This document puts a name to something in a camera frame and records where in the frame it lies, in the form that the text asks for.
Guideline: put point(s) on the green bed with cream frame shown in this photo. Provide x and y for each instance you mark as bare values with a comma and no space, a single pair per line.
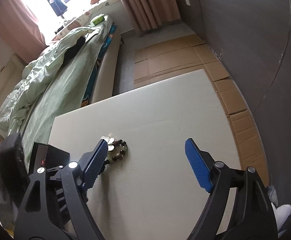
85,79

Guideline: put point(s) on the black garment on bed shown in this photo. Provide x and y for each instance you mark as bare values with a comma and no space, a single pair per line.
71,52

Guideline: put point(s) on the black square jewelry box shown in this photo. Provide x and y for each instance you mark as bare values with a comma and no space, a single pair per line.
47,156

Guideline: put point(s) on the pink left curtain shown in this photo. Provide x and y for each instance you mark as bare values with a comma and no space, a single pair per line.
20,31

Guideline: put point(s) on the dark wardrobe doors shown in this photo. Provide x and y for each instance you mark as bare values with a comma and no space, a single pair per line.
252,38

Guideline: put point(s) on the green tissue pack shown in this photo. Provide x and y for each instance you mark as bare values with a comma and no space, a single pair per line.
97,20

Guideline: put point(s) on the pink curtain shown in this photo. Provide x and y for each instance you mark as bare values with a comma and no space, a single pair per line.
147,15
20,31

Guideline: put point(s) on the white low table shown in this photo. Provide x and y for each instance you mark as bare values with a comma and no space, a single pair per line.
152,193

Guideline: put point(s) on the light green crumpled duvet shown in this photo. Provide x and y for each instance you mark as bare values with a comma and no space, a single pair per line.
36,77

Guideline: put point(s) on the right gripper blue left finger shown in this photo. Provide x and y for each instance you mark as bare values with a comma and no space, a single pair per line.
39,215

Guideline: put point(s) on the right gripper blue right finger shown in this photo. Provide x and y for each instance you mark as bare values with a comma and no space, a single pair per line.
252,215

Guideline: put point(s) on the pink right curtain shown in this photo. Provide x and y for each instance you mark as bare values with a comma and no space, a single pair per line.
147,15

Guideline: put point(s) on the white slipper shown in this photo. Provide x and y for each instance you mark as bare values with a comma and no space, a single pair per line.
281,215

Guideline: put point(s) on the flattened cardboard sheets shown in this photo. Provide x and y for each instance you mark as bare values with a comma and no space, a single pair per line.
186,54

